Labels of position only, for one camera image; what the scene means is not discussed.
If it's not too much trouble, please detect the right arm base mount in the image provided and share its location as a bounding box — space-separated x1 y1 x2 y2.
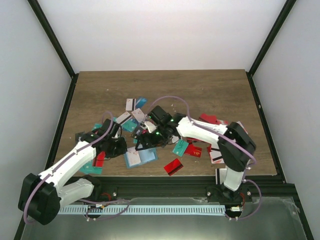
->
205 184 252 204

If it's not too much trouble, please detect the red card front left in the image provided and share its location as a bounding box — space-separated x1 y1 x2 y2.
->
92 151 106 168

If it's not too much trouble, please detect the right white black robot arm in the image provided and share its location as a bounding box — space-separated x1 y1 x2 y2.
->
133 105 256 202

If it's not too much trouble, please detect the white card with black stripe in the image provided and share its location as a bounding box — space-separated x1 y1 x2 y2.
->
125 98 136 111

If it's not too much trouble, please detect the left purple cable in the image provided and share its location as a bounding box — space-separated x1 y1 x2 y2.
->
23 111 130 225

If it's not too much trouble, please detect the blue card top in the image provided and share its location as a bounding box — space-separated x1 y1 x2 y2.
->
135 96 148 109

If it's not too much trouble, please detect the teal VIP card centre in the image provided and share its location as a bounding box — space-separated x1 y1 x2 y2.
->
172 139 189 157

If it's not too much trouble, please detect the light blue slotted cable duct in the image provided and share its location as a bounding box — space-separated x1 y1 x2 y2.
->
58 204 226 216

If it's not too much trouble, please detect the red gold VIP card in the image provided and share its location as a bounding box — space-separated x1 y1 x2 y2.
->
184 144 202 158

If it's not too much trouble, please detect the teal card front left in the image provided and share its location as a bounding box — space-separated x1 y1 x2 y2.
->
79 162 103 175

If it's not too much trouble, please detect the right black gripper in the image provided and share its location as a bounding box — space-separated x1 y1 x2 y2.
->
136 124 169 151

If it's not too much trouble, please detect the white striped card right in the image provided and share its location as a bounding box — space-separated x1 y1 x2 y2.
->
209 148 225 164

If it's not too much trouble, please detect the white floral card front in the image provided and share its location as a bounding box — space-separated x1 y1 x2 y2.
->
126 147 141 167

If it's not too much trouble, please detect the white floral card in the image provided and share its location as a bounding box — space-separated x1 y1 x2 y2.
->
131 108 146 123
126 147 141 167

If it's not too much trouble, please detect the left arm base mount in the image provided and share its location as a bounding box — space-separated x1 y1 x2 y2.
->
72 182 118 202

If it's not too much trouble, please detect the blue leather card holder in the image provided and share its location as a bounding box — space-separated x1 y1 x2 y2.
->
123 148 158 169

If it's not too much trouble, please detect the white striped card edge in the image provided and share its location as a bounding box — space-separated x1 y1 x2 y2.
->
215 168 227 185

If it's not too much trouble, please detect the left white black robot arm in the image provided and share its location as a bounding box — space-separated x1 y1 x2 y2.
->
18 119 127 225

